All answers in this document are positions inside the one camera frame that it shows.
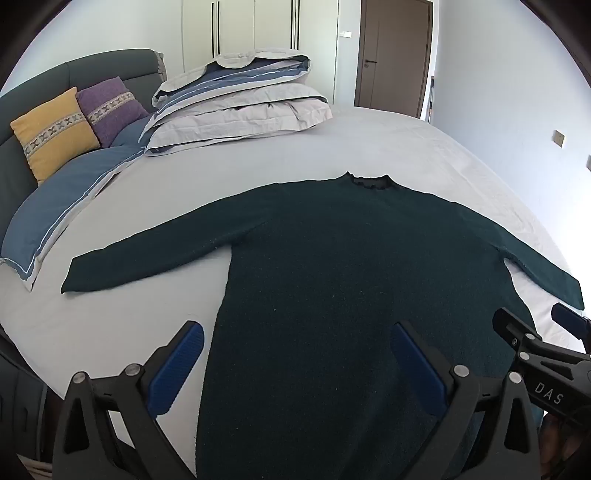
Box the white wardrobe with black handles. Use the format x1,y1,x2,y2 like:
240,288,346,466
181,0,341,104

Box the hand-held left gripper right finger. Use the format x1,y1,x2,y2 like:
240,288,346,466
390,322,541,480

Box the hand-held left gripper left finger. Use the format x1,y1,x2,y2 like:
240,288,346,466
52,320,205,480

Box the yellow embroidered cushion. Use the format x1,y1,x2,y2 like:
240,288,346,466
10,87,101,185

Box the folded grey blue duvet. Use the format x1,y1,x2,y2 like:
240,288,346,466
140,50,334,157

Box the dark green sweater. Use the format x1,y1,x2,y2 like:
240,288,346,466
60,172,585,480

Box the blue pillow with white trim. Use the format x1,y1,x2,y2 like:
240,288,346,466
0,115,155,292

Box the purple embroidered cushion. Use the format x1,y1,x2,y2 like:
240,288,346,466
76,76,149,148

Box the bed with white sheet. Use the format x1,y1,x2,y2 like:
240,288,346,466
0,104,583,480

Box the grey upholstered headboard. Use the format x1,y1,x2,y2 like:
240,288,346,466
0,48,168,241

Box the brown door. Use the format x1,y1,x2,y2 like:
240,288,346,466
355,0,435,120

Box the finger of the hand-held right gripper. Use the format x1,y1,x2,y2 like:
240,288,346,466
492,308,539,365
551,303,591,344

